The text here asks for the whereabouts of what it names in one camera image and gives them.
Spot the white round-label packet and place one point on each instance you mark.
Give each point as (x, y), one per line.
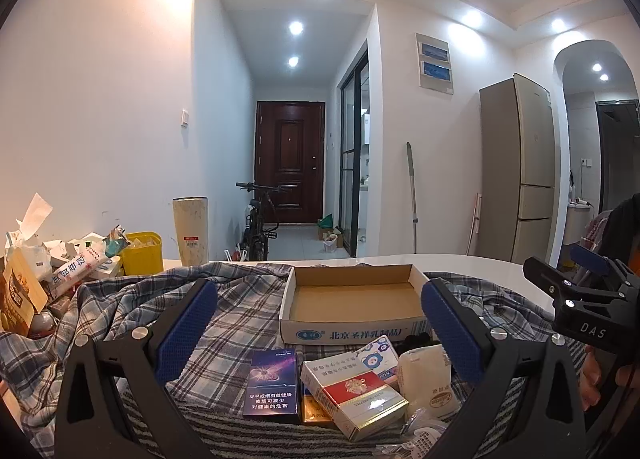
(425, 379)

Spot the shallow cardboard box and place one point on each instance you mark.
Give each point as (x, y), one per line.
(350, 301)

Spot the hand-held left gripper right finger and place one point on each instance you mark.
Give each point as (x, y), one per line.
(450, 334)

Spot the person's right hand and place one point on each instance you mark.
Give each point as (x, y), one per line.
(597, 379)

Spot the wall electrical panel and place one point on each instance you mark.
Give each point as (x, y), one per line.
(434, 63)

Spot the blue plaid shirt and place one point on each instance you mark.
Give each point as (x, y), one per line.
(250, 299)

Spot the black bicycle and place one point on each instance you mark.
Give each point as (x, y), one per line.
(257, 226)

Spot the green and white packet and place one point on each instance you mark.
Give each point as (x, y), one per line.
(116, 239)

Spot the person's dark clothing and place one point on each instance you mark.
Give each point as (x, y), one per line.
(622, 234)

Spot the white packet with pink lettering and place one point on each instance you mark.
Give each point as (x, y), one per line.
(75, 271)

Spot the dark interior door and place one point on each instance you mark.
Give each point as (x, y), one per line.
(620, 159)

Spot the clear plastic packet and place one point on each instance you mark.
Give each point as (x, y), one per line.
(425, 426)

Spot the cardboard boxes on floor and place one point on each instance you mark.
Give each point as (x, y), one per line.
(330, 236)

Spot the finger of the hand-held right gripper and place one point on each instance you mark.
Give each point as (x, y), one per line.
(597, 261)
(550, 281)

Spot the cream speckled cylinder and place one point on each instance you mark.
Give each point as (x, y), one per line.
(191, 231)

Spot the red and white cigarette pack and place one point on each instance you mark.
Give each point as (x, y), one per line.
(365, 396)

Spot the orange cigarette pack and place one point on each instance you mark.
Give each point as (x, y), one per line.
(314, 411)

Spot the yellow plastic container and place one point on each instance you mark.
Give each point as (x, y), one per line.
(142, 254)

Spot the dark blue cigarette pack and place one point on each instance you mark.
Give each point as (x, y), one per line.
(272, 384)

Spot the round ceiling light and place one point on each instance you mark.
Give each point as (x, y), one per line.
(557, 25)
(293, 61)
(296, 28)
(471, 18)

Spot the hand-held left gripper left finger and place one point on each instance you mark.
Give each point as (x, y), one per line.
(187, 329)

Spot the brown snack bag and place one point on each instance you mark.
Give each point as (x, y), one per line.
(17, 296)

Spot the white board with red edge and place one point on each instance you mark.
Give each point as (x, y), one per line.
(475, 224)

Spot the black framed glass door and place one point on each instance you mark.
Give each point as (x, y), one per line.
(350, 159)

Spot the dark brown entrance door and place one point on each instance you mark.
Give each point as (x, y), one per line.
(290, 159)

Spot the beige refrigerator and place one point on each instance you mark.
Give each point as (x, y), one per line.
(520, 169)

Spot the white light switch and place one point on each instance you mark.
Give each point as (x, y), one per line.
(185, 117)

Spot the blue patterned tissue packet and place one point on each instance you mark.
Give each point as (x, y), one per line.
(377, 356)

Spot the torn white wrapper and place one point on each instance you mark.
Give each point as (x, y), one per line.
(34, 216)

